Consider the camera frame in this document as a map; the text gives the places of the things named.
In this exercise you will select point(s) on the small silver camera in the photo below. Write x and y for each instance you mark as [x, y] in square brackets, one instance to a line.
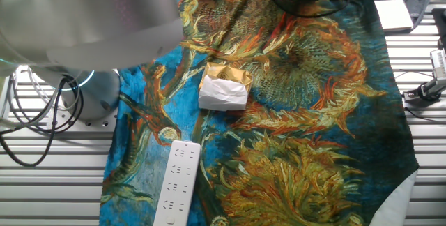
[439, 63]

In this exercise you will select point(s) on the white flat box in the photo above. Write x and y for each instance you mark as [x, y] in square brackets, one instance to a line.
[393, 15]

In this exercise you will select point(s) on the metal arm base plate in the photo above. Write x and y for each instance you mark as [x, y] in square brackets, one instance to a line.
[104, 119]

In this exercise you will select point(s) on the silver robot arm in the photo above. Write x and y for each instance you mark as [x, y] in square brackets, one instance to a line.
[87, 16]

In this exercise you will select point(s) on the white power strip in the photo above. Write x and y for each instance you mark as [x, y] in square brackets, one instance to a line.
[177, 180]

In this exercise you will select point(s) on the black block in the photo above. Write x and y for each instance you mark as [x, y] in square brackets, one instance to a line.
[439, 27]

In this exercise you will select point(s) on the gold tissue box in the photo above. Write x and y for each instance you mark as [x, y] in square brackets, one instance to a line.
[223, 93]

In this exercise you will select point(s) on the sunflower painting cloth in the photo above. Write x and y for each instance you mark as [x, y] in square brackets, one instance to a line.
[296, 114]

